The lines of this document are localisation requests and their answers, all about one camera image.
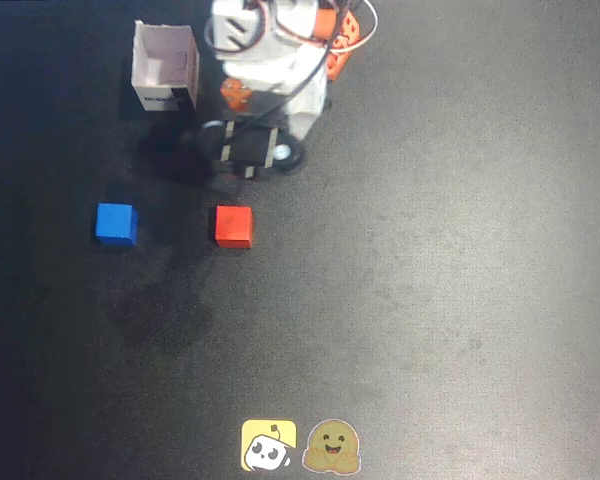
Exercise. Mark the yellow robot sticker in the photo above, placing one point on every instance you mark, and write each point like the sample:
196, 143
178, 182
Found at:
268, 445

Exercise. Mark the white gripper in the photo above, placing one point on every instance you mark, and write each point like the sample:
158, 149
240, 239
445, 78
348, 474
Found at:
249, 145

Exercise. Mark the blue cube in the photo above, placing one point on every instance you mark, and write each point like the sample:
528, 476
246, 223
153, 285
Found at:
116, 224

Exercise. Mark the white open cardboard box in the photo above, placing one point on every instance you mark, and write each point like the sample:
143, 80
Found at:
160, 55

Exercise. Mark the red cube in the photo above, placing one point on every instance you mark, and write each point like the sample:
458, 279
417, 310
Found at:
234, 226

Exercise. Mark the orange and white robot arm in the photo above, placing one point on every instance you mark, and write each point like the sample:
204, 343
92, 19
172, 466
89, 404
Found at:
300, 20

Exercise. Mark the hugging face emoji sticker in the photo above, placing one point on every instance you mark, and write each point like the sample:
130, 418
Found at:
331, 446

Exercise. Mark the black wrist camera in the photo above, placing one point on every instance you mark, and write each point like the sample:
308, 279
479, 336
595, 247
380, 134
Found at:
252, 145

